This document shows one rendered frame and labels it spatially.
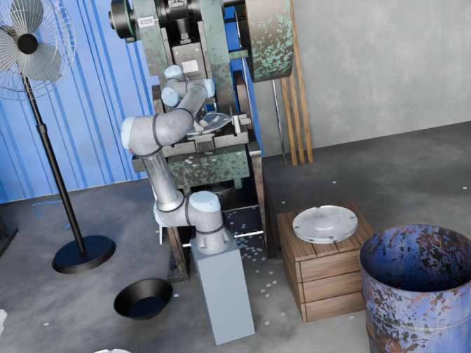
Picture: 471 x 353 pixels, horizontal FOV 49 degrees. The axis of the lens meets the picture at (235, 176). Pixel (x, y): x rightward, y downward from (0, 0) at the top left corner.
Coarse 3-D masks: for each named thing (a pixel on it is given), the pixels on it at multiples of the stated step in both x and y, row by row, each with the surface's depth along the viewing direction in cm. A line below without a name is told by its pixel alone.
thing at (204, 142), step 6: (210, 132) 248; (192, 138) 246; (198, 138) 246; (204, 138) 259; (210, 138) 259; (198, 144) 260; (204, 144) 260; (210, 144) 260; (198, 150) 261; (204, 150) 262; (210, 150) 262
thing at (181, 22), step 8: (176, 0) 239; (184, 0) 241; (176, 8) 242; (184, 8) 243; (176, 16) 245; (184, 16) 246; (192, 16) 250; (176, 24) 248; (184, 24) 248; (192, 24) 251; (176, 32) 251; (184, 32) 250
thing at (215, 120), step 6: (210, 114) 273; (216, 114) 271; (222, 114) 269; (210, 120) 261; (216, 120) 262; (222, 120) 260; (228, 120) 258; (204, 126) 256; (210, 126) 255; (216, 126) 254; (222, 126) 252; (192, 132) 251; (198, 132) 250; (204, 132) 248
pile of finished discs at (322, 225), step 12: (300, 216) 244; (312, 216) 243; (324, 216) 240; (336, 216) 239; (348, 216) 238; (300, 228) 235; (312, 228) 233; (324, 228) 231; (336, 228) 230; (348, 228) 228; (312, 240) 228; (324, 240) 224; (336, 240) 225
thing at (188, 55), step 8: (176, 40) 256; (184, 40) 252; (192, 40) 254; (176, 48) 250; (184, 48) 250; (192, 48) 250; (200, 48) 250; (176, 56) 251; (184, 56) 251; (192, 56) 252; (200, 56) 252; (176, 64) 253; (184, 64) 253; (192, 64) 253; (200, 64) 253; (184, 72) 254; (192, 72) 255; (200, 72) 255; (192, 80) 256
